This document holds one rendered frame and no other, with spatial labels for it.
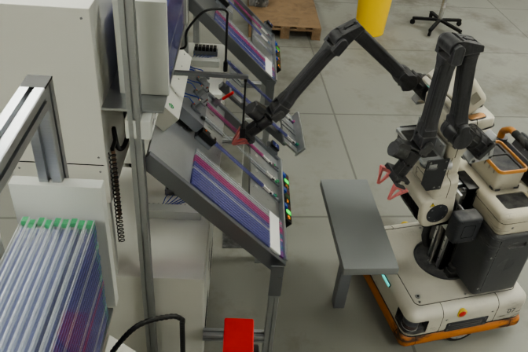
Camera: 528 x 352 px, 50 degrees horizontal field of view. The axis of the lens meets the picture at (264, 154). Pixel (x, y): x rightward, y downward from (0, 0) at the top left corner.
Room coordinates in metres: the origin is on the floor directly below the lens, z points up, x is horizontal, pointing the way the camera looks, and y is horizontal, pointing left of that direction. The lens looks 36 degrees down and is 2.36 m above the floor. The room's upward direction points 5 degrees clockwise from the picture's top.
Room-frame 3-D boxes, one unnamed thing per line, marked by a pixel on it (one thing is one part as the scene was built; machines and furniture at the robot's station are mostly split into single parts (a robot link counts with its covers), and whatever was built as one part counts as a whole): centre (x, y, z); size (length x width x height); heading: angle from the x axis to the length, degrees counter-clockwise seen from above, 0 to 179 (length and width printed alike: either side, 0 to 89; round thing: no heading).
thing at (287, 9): (5.73, -0.06, 0.15); 1.08 x 0.76 x 0.30; 8
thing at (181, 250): (1.85, 0.54, 0.31); 0.70 x 0.65 x 0.62; 3
